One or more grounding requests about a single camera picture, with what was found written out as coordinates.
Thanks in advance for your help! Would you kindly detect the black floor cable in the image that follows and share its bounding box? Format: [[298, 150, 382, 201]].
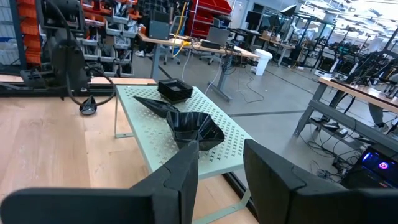
[[236, 57, 266, 104]]

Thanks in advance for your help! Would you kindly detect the grey-legged wooden desk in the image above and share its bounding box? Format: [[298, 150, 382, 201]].
[[136, 32, 261, 103], [293, 77, 398, 151]]

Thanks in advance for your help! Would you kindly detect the white trash bin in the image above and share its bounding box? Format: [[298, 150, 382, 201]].
[[250, 49, 274, 77]]

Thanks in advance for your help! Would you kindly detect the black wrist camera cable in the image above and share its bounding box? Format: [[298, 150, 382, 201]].
[[65, 65, 116, 107]]

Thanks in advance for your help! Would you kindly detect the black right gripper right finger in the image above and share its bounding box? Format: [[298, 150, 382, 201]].
[[243, 139, 398, 224]]

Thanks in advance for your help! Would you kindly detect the black robot workstation frame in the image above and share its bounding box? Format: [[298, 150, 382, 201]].
[[290, 12, 337, 71], [343, 27, 398, 85]]

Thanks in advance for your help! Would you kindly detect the red storage bin rack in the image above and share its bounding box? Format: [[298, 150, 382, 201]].
[[185, 0, 233, 39]]

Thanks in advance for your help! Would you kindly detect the black wavy-edged mini plate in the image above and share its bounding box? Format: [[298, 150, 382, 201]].
[[165, 111, 225, 142], [169, 124, 225, 146], [172, 130, 223, 149], [175, 135, 220, 152]]

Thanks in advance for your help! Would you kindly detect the yellow hanging cable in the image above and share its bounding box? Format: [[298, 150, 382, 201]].
[[171, 1, 191, 59]]

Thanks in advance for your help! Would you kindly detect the orange storage bin rack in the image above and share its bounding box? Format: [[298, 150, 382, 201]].
[[16, 0, 44, 65]]

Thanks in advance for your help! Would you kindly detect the black teardrop mini plate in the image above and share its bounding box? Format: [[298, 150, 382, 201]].
[[78, 94, 98, 116], [136, 98, 180, 119], [133, 95, 180, 116]]

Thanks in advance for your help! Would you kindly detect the grey office chair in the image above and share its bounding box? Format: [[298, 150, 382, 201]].
[[162, 14, 188, 65]]

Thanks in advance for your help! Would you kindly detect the green perforated metal shelf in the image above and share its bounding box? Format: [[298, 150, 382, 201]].
[[113, 84, 254, 224]]

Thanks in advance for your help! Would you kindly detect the white floor cable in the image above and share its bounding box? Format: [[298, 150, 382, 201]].
[[181, 46, 225, 95]]

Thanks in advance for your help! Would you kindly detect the black studio light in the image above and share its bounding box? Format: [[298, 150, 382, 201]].
[[279, 4, 299, 19]]

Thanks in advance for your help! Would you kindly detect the grey storage bin rack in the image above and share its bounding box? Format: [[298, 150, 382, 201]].
[[76, 0, 139, 78]]

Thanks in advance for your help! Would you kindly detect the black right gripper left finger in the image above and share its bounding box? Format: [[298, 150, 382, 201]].
[[0, 141, 200, 224]]

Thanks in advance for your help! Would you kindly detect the black computer monitor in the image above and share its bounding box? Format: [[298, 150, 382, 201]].
[[148, 9, 171, 40]]

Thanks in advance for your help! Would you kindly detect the person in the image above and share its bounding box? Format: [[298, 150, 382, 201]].
[[368, 73, 398, 133]]

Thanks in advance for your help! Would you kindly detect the grey laptop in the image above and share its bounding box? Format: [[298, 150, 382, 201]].
[[201, 26, 231, 50]]

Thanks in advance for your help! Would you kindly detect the black computer with LED lights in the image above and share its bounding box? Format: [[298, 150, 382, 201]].
[[341, 143, 398, 189]]

